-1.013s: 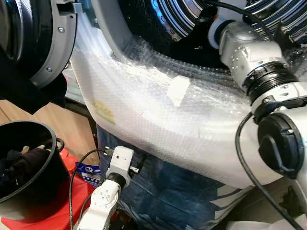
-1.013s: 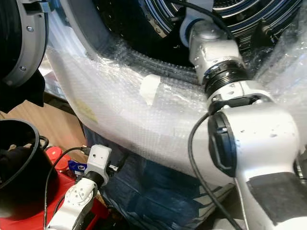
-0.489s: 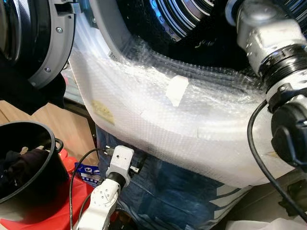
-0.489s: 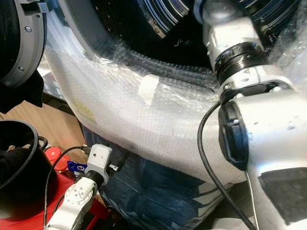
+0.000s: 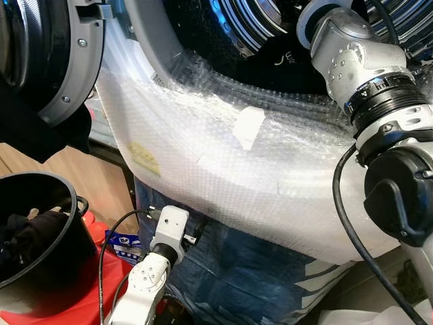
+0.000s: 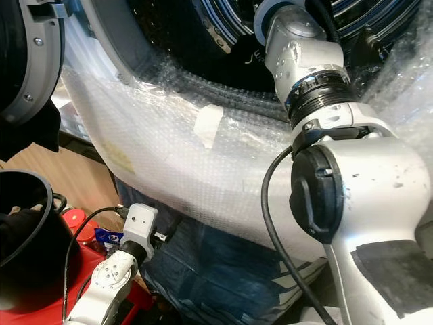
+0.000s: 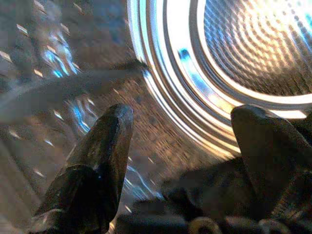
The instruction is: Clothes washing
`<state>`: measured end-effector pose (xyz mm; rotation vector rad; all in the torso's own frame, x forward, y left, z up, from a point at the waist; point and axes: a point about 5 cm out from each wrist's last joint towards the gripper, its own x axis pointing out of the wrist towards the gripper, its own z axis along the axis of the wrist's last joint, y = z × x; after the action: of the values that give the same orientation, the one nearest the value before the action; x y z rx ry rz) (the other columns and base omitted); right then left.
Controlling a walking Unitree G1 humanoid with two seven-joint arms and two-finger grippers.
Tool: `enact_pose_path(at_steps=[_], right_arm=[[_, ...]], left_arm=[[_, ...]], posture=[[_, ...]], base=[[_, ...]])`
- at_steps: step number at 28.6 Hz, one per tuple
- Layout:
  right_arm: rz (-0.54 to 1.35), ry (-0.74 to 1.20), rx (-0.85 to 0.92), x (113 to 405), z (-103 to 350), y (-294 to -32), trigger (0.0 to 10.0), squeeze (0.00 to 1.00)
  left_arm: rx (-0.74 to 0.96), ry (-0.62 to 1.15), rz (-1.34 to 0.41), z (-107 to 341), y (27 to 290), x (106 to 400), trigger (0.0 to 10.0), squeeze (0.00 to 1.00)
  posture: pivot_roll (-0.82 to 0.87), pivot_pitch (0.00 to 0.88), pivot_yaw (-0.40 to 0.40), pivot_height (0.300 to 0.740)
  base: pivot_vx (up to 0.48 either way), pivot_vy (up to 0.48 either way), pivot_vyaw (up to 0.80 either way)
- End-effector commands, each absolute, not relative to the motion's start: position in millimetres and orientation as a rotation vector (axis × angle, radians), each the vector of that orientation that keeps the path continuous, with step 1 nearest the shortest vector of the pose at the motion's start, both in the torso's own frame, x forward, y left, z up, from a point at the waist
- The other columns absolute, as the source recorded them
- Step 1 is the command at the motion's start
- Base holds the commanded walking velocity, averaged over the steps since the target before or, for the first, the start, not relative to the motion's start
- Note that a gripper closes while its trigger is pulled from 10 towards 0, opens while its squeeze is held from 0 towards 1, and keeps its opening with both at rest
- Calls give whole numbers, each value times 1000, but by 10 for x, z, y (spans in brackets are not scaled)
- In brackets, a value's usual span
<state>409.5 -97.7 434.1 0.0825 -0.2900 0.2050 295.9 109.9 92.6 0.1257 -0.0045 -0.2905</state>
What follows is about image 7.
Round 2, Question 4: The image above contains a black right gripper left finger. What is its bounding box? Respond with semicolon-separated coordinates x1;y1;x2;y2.
31;103;135;234

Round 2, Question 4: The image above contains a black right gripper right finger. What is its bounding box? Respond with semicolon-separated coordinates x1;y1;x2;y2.
230;104;312;220

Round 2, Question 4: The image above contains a black knit garment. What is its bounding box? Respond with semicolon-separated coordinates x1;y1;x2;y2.
114;156;312;234

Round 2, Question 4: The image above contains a steel washer drum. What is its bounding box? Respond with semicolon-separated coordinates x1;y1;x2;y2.
0;0;312;234

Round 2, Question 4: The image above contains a grey drum lifter rib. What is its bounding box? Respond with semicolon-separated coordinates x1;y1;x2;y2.
0;60;148;125

